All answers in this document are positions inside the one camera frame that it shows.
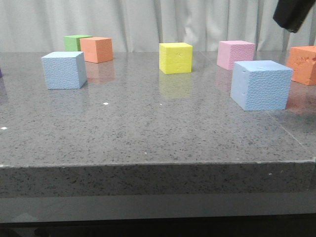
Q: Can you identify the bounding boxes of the yellow foam cube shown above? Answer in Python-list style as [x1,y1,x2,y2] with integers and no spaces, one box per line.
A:
[159,42,193,74]

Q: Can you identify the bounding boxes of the light blue foam cube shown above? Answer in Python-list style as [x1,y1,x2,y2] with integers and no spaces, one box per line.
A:
[41,51,87,89]
[230,60,293,111]

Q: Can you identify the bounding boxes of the grey pleated curtain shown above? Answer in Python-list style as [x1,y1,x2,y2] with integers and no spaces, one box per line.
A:
[0,0,316,52]

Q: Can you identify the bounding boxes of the dented orange foam cube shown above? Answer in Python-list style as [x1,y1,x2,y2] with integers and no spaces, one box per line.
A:
[286,46,316,85]

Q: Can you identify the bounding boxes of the smooth orange foam cube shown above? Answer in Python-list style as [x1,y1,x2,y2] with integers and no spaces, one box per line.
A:
[80,37,114,63]

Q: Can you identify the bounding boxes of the green foam cube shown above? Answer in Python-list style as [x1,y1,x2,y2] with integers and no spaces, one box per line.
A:
[64,35,92,51]

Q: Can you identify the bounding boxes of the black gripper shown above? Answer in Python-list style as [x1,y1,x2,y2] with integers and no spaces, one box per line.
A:
[273,0,315,33]

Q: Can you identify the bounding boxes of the pink foam cube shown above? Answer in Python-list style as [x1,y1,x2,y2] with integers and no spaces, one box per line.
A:
[217,40,256,70]

